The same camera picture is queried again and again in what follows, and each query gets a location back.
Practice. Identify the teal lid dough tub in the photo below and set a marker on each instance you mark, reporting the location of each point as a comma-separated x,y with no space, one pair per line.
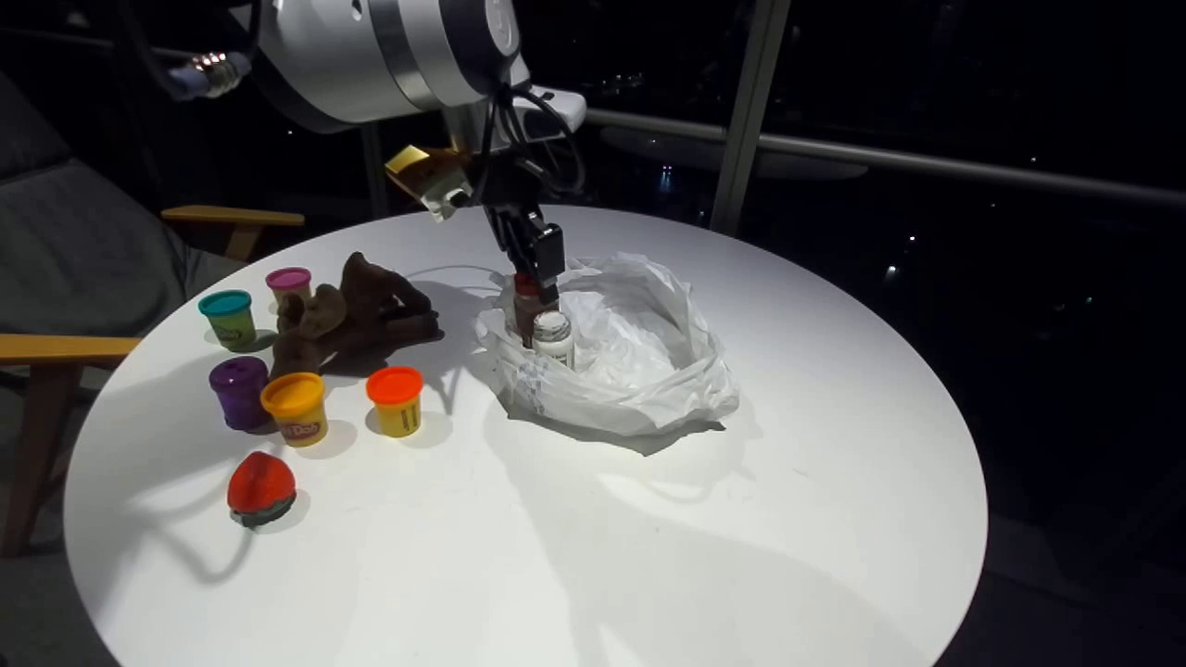
227,315

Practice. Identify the orange lid dough tub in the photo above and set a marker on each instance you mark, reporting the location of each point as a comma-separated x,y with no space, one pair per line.
294,410

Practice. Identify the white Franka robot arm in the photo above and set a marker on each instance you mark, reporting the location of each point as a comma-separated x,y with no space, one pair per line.
374,49

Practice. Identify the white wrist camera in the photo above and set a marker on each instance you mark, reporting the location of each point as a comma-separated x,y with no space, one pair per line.
544,112

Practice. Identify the brown plush toy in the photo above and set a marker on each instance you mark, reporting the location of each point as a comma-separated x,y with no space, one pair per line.
359,315

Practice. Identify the purple dough tub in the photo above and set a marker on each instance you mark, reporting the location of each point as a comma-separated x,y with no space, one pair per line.
239,390

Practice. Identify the pink lid dough tub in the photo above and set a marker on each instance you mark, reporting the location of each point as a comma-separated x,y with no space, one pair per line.
289,288

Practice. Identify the white plastic bag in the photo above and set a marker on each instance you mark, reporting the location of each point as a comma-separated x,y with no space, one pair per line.
632,356

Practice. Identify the red-orange lid dough tub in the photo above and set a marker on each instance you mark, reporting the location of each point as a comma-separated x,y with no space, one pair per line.
396,401

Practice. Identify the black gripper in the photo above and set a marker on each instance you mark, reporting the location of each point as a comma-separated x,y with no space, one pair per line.
526,179

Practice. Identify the red-capped shaker bottle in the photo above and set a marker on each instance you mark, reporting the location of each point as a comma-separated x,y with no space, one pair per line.
553,336

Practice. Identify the grey horizontal window rail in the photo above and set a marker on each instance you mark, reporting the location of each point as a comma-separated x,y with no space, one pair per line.
930,162

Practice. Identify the grey window frame post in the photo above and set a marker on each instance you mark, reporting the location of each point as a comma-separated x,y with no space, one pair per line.
748,112

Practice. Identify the thin metal window post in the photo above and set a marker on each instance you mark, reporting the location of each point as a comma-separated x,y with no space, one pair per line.
374,168

